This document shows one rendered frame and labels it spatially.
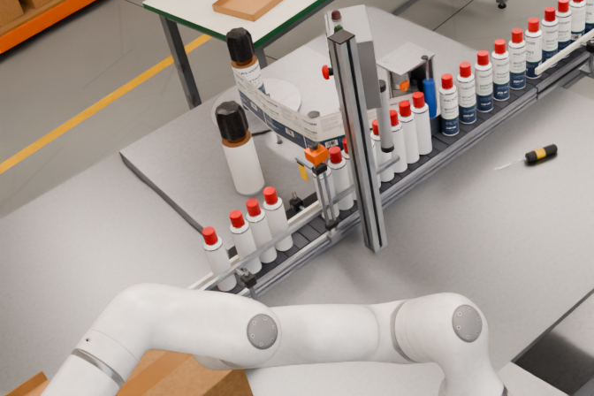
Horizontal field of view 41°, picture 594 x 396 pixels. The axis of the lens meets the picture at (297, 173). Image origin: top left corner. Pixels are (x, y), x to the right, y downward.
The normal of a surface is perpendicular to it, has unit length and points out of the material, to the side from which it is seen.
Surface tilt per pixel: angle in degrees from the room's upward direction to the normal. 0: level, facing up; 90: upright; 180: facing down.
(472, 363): 88
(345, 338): 62
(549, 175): 0
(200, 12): 0
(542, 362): 0
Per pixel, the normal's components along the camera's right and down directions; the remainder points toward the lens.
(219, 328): -0.24, -0.32
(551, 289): -0.18, -0.75
